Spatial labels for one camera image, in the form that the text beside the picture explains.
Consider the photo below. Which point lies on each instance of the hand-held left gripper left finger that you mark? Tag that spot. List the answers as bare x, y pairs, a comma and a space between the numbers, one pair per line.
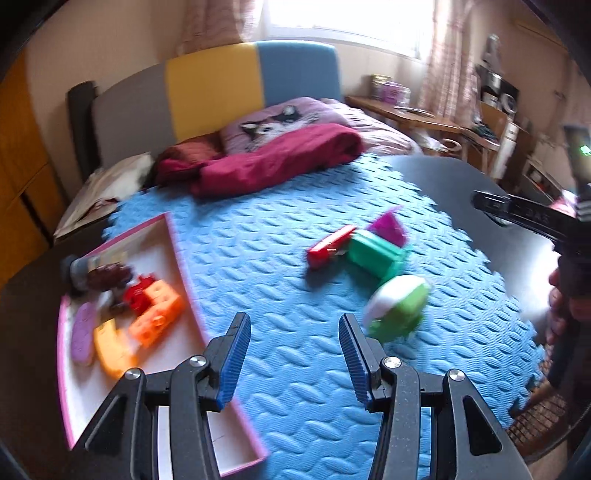
233, 364

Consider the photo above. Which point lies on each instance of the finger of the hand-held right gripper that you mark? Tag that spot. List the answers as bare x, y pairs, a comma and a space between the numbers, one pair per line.
512, 210

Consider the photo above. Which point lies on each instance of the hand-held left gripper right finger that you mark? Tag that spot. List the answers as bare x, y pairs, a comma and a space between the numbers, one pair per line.
355, 364

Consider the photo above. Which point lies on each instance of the green and white toy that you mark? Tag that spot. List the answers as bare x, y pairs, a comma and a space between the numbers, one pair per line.
397, 304

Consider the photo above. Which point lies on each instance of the orange toy block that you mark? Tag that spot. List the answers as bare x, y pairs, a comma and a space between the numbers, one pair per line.
157, 316

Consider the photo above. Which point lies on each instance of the yellow orange toy piece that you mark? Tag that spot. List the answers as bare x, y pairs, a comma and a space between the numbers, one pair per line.
111, 348

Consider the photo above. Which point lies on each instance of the pink-rimmed white box tray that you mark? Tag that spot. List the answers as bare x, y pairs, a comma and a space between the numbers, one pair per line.
147, 249

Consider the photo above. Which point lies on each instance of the pink oval toy piece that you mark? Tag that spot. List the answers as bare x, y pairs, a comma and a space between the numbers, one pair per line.
83, 334

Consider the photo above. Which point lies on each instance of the person's right hand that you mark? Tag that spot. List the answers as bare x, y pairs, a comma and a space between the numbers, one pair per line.
557, 300

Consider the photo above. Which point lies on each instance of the cluttered wooden shelf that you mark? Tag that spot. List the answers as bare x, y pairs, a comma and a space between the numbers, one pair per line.
503, 106

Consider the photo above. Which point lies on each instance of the green toy block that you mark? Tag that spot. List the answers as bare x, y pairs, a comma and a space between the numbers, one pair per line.
376, 256

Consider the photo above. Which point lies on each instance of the red puzzle-shaped block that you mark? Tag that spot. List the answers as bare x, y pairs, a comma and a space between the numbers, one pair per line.
138, 295

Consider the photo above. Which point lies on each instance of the red toy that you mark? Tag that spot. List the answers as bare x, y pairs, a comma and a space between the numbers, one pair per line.
330, 247

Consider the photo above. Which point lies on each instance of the purple toy piece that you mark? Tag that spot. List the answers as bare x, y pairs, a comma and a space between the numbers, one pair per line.
390, 227

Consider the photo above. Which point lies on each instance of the wooden desk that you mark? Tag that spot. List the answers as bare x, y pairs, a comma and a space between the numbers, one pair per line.
415, 117

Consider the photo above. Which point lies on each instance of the blue foam mat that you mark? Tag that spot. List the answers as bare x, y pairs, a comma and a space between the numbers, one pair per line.
277, 230

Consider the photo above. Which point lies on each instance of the brown toy tree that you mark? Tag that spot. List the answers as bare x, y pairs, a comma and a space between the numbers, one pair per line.
108, 277

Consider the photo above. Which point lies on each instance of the pink duvet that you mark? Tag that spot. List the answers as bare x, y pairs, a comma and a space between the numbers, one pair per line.
383, 129

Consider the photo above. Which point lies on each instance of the pink patterned curtain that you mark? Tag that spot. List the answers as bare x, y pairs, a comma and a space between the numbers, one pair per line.
217, 23
448, 60

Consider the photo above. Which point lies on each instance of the purple box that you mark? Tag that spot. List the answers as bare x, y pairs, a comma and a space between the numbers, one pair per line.
395, 91

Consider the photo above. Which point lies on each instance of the green tin box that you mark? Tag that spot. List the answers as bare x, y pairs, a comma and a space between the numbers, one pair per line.
379, 83

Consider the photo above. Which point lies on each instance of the maroon blanket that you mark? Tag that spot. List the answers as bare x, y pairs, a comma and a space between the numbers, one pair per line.
277, 161

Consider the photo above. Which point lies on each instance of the beige cloth bag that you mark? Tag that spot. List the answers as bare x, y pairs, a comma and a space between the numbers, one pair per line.
115, 182

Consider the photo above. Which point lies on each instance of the cat print pillow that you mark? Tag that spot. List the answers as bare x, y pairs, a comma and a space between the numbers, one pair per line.
272, 124

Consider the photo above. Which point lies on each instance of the grey yellow blue headboard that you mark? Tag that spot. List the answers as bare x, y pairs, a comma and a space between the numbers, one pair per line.
212, 92

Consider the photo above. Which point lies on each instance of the black rolled mat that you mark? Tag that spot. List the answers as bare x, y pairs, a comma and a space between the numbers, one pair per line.
81, 124

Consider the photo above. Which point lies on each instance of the wooden wardrobe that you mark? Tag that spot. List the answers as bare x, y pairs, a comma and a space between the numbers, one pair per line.
23, 161

